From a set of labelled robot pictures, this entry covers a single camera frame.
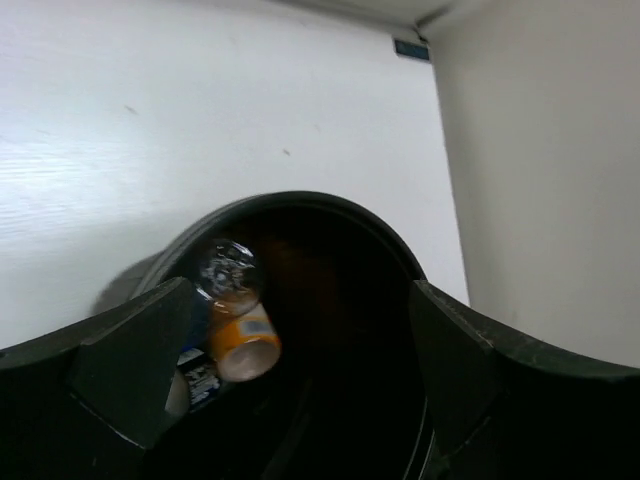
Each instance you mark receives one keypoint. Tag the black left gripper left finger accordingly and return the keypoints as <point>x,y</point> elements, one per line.
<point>87,401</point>

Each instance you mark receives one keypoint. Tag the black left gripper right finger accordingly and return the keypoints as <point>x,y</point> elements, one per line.
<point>505,405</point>

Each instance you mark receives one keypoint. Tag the black plastic bin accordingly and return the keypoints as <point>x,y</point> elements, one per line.
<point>346,398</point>

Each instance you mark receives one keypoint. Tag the orange juice bottle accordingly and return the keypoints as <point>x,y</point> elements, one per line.
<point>244,347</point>

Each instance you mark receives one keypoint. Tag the blue label sticker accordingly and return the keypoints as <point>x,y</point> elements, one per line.
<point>418,51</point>

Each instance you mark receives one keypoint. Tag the large blue label plastic bottle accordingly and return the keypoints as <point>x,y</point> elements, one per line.
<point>196,382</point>

